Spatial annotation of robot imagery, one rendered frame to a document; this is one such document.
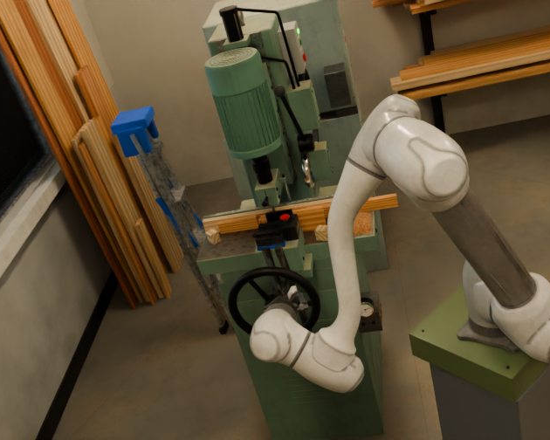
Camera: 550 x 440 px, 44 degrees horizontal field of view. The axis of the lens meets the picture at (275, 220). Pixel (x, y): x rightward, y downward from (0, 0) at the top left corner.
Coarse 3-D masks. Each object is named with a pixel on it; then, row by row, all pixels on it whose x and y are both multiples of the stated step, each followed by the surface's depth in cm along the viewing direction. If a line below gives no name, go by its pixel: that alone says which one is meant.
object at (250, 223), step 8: (368, 200) 228; (376, 200) 227; (384, 200) 227; (392, 200) 227; (328, 208) 231; (368, 208) 229; (376, 208) 229; (384, 208) 229; (224, 224) 239; (232, 224) 238; (240, 224) 238; (248, 224) 238; (256, 224) 237; (224, 232) 240
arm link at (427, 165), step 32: (384, 128) 146; (416, 128) 139; (384, 160) 143; (416, 160) 134; (448, 160) 132; (416, 192) 137; (448, 192) 135; (448, 224) 149; (480, 224) 149; (480, 256) 153; (512, 256) 157; (512, 288) 160; (544, 288) 164; (512, 320) 165; (544, 320) 163; (544, 352) 164
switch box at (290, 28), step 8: (288, 24) 234; (296, 24) 234; (280, 32) 230; (288, 32) 229; (296, 32) 231; (280, 40) 231; (288, 40) 231; (296, 40) 231; (296, 48) 232; (288, 56) 234; (296, 56) 233; (288, 64) 235; (296, 64) 235
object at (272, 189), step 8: (272, 176) 231; (256, 184) 229; (264, 184) 227; (272, 184) 226; (280, 184) 235; (256, 192) 226; (264, 192) 226; (272, 192) 225; (280, 192) 233; (264, 200) 227; (272, 200) 227
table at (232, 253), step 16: (208, 240) 239; (224, 240) 236; (240, 240) 234; (368, 240) 218; (208, 256) 230; (224, 256) 228; (240, 256) 226; (320, 256) 223; (208, 272) 231; (304, 272) 215
